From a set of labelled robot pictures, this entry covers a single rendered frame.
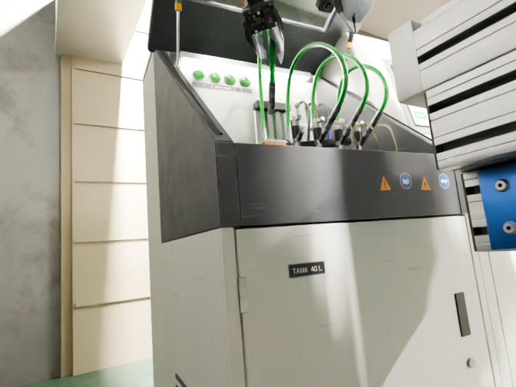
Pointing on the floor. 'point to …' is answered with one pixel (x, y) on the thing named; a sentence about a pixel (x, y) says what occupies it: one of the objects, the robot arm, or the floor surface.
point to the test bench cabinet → (230, 309)
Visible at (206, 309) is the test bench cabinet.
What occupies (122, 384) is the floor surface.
